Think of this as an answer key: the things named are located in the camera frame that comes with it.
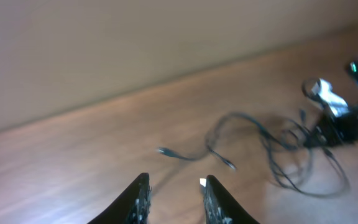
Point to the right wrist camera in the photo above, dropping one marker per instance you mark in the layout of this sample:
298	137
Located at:
322	93

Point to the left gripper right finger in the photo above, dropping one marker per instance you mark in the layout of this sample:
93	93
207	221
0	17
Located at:
220	206

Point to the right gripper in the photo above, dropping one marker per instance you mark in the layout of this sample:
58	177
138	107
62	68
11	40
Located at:
331	131

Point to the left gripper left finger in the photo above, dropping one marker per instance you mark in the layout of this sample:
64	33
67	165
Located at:
132	206

